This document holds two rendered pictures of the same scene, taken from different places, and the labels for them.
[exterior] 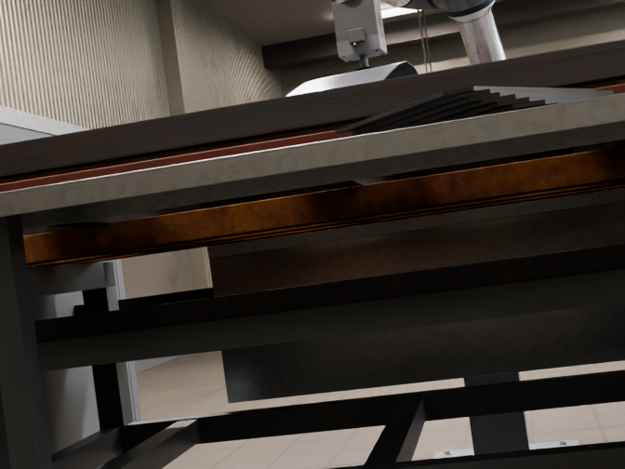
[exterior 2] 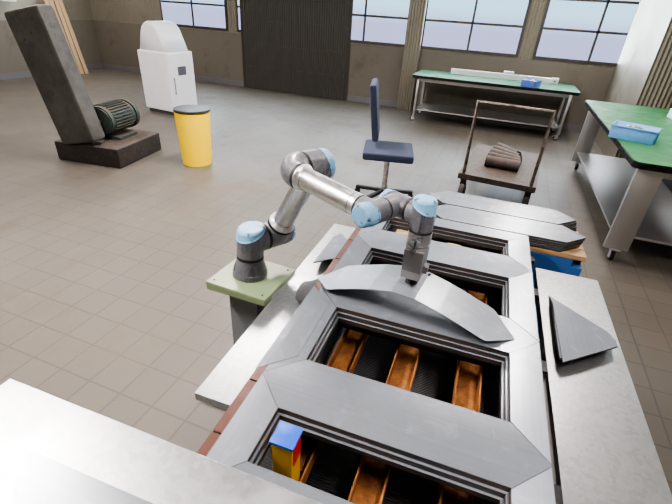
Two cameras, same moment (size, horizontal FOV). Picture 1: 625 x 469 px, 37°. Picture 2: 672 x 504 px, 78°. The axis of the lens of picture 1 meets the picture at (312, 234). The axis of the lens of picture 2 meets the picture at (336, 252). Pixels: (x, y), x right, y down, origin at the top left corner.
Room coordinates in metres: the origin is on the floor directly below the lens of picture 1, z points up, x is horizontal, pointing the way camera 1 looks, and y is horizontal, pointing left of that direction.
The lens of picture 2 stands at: (1.93, 1.05, 1.75)
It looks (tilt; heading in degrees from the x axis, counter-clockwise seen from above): 31 degrees down; 277
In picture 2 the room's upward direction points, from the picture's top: 4 degrees clockwise
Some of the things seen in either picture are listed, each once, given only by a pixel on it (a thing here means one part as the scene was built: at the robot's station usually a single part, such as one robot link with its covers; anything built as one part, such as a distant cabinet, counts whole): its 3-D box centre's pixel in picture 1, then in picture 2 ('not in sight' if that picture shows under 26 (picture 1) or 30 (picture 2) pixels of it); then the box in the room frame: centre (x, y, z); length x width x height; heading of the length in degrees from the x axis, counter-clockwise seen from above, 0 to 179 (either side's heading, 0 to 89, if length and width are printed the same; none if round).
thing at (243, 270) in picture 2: not in sight; (250, 263); (2.48, -0.42, 0.76); 0.15 x 0.15 x 0.10
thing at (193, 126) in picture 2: not in sight; (194, 136); (4.27, -3.59, 0.32); 0.41 x 0.41 x 0.64
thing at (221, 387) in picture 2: (480, 215); (305, 291); (2.23, -0.40, 0.66); 1.30 x 0.20 x 0.03; 79
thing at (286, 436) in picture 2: not in sight; (286, 437); (2.09, 0.45, 0.88); 0.06 x 0.06 x 0.02; 79
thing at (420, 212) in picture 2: not in sight; (422, 214); (1.82, -0.15, 1.21); 0.09 x 0.08 x 0.11; 144
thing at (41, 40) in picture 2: not in sight; (94, 86); (5.39, -3.54, 0.80); 0.97 x 0.95 x 1.59; 169
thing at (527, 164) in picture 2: not in sight; (506, 148); (0.75, -3.57, 0.54); 1.37 x 0.80 x 1.09; 70
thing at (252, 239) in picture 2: not in sight; (251, 239); (2.47, -0.43, 0.87); 0.13 x 0.12 x 0.14; 55
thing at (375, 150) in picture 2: not in sight; (387, 145); (2.00, -3.13, 0.57); 0.66 x 0.63 x 1.14; 162
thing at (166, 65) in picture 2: not in sight; (167, 68); (5.83, -5.99, 0.69); 0.67 x 0.60 x 1.38; 165
